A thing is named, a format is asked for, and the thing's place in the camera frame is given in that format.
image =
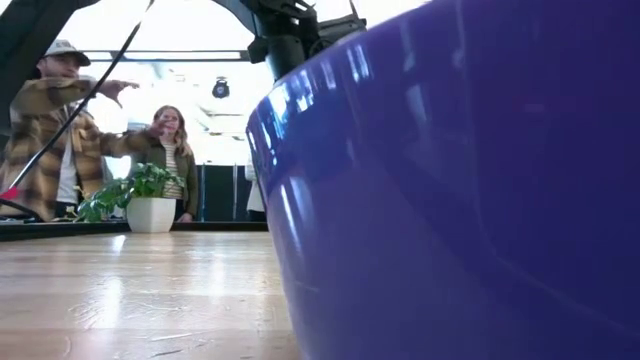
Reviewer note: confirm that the large purple bowl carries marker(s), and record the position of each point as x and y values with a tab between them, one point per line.
450	200

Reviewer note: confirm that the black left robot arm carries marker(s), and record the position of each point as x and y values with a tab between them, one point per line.
25	40

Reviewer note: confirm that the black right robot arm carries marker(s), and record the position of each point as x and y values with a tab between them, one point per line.
285	55

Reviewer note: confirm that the black partition panels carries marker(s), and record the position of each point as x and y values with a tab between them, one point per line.
220	192

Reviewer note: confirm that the person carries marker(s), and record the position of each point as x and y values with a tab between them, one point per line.
187	175
40	130

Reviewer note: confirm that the black round ceiling lamp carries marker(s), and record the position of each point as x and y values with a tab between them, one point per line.
220	89

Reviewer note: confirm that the person's hand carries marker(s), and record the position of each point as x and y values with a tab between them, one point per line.
115	90
157	129

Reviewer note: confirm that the green potted plant white pot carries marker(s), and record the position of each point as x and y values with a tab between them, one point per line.
150	215

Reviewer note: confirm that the red plastic piece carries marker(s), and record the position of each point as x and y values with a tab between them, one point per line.
9	193

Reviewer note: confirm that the black aluminium table frame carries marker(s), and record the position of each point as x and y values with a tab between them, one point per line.
210	226

